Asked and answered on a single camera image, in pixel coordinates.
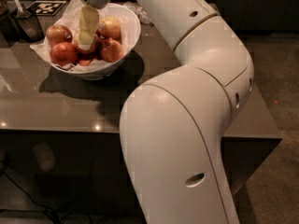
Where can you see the red apple front right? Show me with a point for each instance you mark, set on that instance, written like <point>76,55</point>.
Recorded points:
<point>111,50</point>

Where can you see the black white marker board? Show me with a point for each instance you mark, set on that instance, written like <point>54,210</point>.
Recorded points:
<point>46,8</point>

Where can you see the red apple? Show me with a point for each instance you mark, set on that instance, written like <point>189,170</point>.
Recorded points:
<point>111,50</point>
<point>58,34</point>
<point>85,60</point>
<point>64,53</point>

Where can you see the red apple front left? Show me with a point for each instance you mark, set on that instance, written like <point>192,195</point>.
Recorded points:
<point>64,53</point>

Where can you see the clear plastic water bottle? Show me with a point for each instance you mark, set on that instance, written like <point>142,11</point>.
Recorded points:
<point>140,12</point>

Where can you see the yellow-red apple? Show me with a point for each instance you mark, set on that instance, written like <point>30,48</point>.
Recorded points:
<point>86,49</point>
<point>109,27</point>

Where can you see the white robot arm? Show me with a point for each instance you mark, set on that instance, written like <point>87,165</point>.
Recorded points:
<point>171,125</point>

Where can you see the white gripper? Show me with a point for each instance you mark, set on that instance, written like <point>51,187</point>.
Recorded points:
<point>88,20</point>

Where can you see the red apple far left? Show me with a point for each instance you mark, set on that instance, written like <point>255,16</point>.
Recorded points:
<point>58,34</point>

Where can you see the red apple bottom centre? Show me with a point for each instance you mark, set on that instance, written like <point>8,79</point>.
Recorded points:
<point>85,60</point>

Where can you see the black scoop with handle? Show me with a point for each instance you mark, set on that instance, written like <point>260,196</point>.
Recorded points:
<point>27,23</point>

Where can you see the white paper liner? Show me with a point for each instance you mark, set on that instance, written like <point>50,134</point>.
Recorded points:
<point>70,19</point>

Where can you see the white bowl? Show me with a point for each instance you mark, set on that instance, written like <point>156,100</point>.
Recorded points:
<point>130,32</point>

